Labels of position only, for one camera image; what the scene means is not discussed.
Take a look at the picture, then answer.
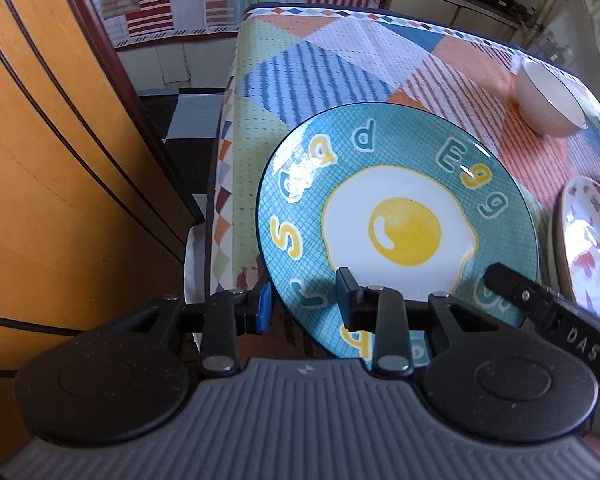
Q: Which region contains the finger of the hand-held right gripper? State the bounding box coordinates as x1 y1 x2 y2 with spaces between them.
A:
484 262 572 333

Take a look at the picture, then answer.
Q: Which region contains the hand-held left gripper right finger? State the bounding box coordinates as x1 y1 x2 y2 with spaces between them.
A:
335 267 487 378

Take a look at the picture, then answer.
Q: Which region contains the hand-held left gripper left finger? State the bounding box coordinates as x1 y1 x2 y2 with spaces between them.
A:
127 282 273 378

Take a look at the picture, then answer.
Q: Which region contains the heart print plate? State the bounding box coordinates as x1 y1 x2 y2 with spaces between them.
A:
550 176 600 328

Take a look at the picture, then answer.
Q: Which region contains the teal fried egg plate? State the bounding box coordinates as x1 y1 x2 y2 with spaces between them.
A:
255 102 542 361

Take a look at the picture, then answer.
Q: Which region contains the white ribbed bowl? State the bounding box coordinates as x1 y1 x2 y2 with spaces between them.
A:
516 57 590 138

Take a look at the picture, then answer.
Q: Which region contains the patchwork tablecloth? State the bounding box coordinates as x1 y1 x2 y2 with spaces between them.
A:
206 4 600 361

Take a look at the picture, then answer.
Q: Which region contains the cream base cabinet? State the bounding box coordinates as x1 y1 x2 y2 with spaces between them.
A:
385 0 525 45

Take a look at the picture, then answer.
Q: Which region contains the striped patchwork counter cloth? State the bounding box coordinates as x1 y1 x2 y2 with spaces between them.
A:
75 0 396 52

